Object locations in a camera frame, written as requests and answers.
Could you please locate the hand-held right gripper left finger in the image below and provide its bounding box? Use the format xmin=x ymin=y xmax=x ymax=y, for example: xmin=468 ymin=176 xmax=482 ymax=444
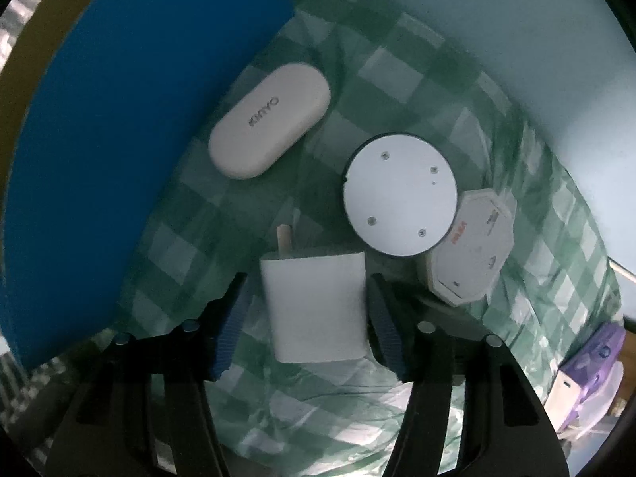
xmin=50 ymin=272 xmax=249 ymax=477

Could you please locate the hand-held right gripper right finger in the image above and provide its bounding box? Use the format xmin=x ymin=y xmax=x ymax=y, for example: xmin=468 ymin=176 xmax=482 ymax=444
xmin=368 ymin=273 xmax=570 ymax=477

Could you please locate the white charger adapter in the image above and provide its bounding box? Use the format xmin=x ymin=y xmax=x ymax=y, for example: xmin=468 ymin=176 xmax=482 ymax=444
xmin=259 ymin=225 xmax=369 ymax=365

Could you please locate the white octagonal device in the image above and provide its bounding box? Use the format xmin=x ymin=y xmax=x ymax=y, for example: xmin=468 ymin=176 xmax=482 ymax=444
xmin=423 ymin=188 xmax=518 ymax=307

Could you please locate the round white disc dark rim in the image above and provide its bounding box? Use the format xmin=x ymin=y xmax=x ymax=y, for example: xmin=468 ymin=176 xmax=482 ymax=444
xmin=343 ymin=132 xmax=458 ymax=258

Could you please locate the white oval case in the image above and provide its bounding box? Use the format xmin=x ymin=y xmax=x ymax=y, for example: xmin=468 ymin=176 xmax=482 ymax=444
xmin=207 ymin=63 xmax=332 ymax=180

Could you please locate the blue cardboard box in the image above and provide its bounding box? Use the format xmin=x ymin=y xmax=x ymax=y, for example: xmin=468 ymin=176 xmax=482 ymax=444
xmin=0 ymin=0 xmax=295 ymax=374

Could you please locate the purple device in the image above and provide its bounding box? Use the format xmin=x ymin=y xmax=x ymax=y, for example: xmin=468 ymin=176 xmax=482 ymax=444
xmin=544 ymin=322 xmax=627 ymax=433

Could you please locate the white rounded container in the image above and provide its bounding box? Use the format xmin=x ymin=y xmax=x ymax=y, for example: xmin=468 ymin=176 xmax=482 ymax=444
xmin=566 ymin=363 xmax=628 ymax=443

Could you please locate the green checked cloth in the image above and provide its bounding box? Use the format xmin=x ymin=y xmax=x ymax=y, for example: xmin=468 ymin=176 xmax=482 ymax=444
xmin=20 ymin=0 xmax=628 ymax=477

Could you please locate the silver foil blanket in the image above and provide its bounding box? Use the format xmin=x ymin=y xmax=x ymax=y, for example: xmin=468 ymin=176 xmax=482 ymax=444
xmin=0 ymin=0 xmax=75 ymax=75

